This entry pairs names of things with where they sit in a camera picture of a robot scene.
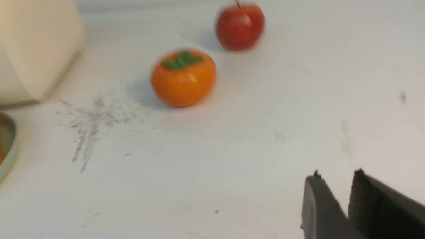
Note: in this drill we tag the light blue round plate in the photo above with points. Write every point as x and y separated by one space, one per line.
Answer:
9 144

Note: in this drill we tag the orange persimmon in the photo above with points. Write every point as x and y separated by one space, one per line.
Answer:
183 77

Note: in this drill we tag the red apple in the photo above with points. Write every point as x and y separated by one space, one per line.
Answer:
240 26

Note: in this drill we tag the white two-slot toaster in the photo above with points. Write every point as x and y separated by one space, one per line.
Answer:
39 39

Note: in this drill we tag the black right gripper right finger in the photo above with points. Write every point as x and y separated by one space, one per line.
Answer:
378 211

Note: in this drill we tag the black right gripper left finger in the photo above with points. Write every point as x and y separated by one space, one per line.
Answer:
322 217

